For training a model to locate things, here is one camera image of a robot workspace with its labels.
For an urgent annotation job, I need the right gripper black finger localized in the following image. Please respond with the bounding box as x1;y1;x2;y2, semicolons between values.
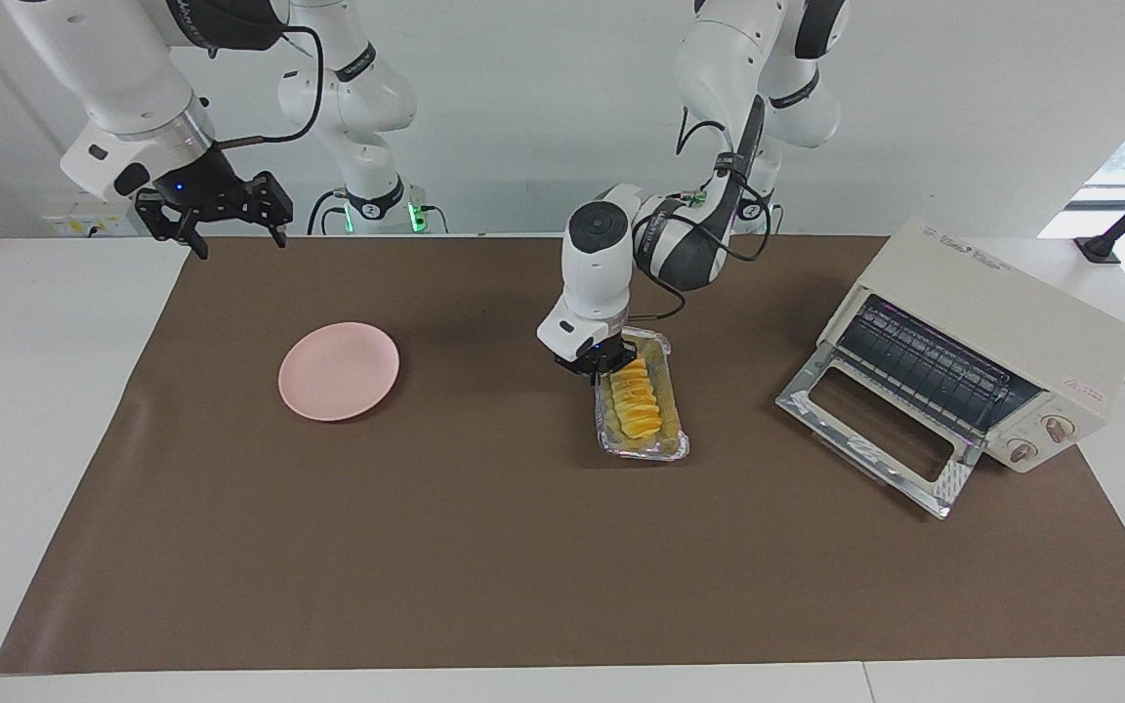
250;173;293;247
136;192;210;260

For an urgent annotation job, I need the golden bread loaf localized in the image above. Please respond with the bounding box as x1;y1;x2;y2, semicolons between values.
609;358;664;441

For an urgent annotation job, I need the aluminium foil tray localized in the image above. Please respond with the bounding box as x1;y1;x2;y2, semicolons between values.
594;327;690;463

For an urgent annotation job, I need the glass oven door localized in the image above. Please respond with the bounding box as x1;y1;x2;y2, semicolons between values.
775;344;985;518

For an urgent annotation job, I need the cream toaster oven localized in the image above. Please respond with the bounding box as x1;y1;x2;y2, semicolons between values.
775;217;1125;518

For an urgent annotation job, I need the white power socket strip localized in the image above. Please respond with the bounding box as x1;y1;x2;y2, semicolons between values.
43;210;148;238

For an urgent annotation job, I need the brown table mat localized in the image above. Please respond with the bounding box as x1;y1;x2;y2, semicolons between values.
0;234;1125;675

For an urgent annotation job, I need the pink round plate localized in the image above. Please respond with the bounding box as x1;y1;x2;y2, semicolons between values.
277;321;401;423

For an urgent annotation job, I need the black base cable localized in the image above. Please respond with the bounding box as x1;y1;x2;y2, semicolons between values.
307;188;349;235

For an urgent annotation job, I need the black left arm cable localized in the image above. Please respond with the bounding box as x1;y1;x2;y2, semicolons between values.
626;93;778;323

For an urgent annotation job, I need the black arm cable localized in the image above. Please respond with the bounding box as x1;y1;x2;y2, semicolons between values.
626;93;778;323
216;24;326;149

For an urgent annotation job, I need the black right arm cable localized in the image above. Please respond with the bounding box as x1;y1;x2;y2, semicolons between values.
216;24;326;149

